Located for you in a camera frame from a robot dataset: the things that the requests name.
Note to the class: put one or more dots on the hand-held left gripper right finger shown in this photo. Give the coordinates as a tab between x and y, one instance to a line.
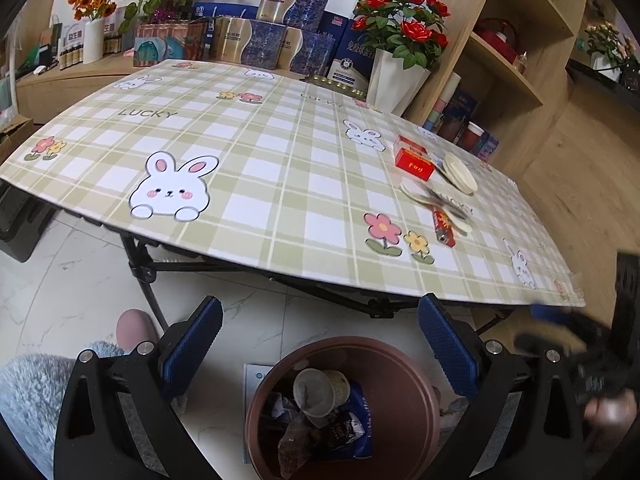
447	345

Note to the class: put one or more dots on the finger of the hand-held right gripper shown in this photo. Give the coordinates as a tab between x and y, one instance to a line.
555	312
545	342

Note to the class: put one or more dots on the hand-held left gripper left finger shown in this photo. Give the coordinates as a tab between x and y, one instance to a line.
192	345

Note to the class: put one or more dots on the brown round trash bin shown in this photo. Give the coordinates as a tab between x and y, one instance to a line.
400	375

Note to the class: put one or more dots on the blue snack packet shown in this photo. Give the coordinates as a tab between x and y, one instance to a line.
362	440

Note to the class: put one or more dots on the black snack wrapper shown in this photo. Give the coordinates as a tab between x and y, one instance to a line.
342	430

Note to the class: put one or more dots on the green paper cup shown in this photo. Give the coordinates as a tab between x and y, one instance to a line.
320	395

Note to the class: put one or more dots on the person's right hand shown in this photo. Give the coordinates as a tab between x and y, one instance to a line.
607	412

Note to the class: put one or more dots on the pink slipper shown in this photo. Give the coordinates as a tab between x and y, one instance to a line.
135	327

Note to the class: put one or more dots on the red lighter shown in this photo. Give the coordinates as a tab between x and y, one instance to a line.
442	227

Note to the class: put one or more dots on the white cotton pad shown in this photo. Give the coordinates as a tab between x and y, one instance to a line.
415	192
461	223

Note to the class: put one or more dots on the clear brown plastic wrapper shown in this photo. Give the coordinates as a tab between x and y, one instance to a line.
295	442

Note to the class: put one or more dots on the clear printed plastic film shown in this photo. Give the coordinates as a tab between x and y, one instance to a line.
450	202

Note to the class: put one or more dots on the white round lid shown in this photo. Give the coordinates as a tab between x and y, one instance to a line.
457	172

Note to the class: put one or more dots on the person's fluffy blue leg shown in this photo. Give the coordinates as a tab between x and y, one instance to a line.
30	400

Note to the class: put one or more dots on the small blue box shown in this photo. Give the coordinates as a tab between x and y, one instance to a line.
489	144

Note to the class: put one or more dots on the red cigarette box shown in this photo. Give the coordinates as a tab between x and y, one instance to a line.
412	162

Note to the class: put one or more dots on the checkered bunny tablecloth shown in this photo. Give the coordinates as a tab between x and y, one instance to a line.
275	170

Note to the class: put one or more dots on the red cup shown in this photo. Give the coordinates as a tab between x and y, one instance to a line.
471	137

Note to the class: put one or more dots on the black case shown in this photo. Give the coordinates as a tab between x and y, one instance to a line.
25	230

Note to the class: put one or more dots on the brown cup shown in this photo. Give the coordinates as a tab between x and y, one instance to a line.
454	130

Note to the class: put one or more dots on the dark blue book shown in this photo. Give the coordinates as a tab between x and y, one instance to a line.
462	105

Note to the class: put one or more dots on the stack of pastel cups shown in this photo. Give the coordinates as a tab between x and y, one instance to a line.
445	97

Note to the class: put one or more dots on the black side table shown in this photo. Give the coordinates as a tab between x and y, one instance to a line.
590	72

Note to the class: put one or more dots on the small glass bottle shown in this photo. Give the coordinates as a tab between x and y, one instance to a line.
521	64

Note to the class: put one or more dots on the white angular vase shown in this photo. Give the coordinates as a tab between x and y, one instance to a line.
395	85

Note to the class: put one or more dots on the potted pale rose plant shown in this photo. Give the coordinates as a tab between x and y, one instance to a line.
605	42

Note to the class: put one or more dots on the cardboard box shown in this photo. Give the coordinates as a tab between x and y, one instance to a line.
15	135

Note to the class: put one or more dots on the red kettle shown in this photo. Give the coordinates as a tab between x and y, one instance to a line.
497	40

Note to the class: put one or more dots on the gold capsule tray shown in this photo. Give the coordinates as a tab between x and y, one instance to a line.
335	84

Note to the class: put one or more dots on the wooden sideboard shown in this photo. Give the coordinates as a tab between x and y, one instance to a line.
65	90

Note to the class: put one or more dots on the woven basket planter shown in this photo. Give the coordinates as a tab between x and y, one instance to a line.
170	47

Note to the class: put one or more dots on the dark blue carton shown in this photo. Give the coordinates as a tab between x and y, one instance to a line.
345	60

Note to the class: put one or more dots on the gold and blue gift box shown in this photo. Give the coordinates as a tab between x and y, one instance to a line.
310	52
255	42
300	5

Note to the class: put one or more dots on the white ribbed vase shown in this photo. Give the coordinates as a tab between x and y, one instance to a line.
93	42

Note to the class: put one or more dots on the red rose bouquet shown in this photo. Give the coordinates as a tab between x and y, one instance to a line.
400	25

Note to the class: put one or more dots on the box of small bottles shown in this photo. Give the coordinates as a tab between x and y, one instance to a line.
70	40

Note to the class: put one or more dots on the flat blue box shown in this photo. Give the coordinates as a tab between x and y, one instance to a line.
225	10

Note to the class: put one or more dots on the kraft paper bag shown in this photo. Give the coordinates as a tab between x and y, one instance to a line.
50	40

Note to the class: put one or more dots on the orange flower bunch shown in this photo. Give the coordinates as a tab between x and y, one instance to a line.
97	2

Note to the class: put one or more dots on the black folding table frame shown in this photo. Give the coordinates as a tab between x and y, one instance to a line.
145	275

